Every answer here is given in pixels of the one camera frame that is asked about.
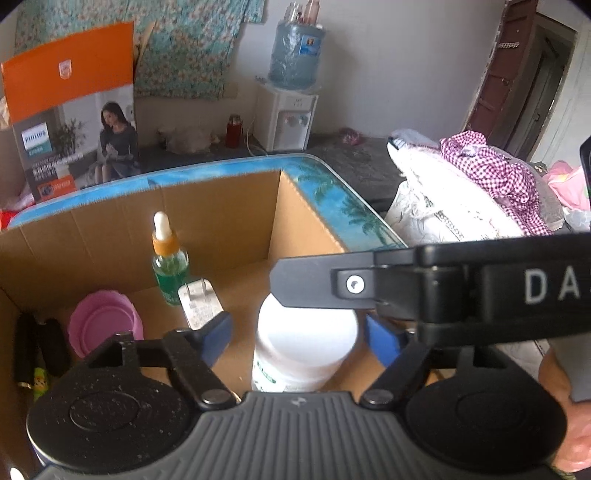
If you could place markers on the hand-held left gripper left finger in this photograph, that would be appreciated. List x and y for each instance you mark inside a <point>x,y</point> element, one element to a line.
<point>218,339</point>

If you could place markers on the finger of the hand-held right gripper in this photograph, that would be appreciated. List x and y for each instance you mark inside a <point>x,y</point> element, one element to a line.
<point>314,281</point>

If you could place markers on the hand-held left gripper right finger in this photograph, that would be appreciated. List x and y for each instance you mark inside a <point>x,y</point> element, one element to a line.
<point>382,344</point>

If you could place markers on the white charger plug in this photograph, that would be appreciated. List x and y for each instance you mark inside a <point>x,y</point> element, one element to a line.
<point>198,304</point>

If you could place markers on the white lidded plastic bottle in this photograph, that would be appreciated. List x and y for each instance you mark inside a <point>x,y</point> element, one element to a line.
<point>300,341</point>

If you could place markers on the orange green dropper bottle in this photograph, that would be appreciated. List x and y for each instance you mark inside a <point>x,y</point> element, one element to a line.
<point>171,272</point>

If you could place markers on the pink plastic bowl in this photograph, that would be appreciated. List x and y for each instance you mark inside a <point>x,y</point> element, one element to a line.
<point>104,323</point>

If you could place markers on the large cardboard box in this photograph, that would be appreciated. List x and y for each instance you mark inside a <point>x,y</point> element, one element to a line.
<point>115,230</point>

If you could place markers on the green patterned tube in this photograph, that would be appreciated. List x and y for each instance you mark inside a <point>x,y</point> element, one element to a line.
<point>40,381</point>

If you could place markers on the person's right hand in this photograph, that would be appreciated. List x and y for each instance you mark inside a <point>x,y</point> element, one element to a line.
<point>579,434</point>

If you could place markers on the pile of bedding and clothes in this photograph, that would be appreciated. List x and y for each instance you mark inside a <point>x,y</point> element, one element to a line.
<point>443,198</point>

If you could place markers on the pink checked cloth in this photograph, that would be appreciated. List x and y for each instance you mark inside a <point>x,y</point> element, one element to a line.
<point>498,175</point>

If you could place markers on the pink fluffy item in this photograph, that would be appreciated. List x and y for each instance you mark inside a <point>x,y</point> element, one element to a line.
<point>568,184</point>

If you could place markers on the dark grey mat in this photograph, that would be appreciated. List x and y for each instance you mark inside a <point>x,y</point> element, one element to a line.
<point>355,170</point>

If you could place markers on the small pink item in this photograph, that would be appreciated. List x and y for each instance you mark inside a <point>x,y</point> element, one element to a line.
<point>350,136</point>

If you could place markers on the white water dispenser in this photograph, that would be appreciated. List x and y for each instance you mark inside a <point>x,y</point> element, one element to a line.
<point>286,120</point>

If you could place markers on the red thermos bottle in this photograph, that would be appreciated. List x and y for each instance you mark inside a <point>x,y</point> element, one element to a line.
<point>233,131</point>

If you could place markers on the beige lumpy bag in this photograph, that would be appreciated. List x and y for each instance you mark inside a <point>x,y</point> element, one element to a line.
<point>189,141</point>

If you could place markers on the brown wooden door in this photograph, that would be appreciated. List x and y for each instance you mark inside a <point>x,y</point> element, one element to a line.
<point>508,69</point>

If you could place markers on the blue water jug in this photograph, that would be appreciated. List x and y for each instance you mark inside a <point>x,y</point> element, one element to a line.
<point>295,55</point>

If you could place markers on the red cloth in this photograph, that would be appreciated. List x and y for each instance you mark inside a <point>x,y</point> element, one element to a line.
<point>11,219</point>

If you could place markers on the floral hanging cloth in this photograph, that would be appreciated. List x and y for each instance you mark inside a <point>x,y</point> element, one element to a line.
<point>184,46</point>

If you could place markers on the small clear bottles cluster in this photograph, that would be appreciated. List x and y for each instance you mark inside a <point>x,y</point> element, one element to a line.
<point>302,11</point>

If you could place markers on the orange printed carton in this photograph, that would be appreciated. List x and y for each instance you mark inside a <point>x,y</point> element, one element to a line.
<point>69,69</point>

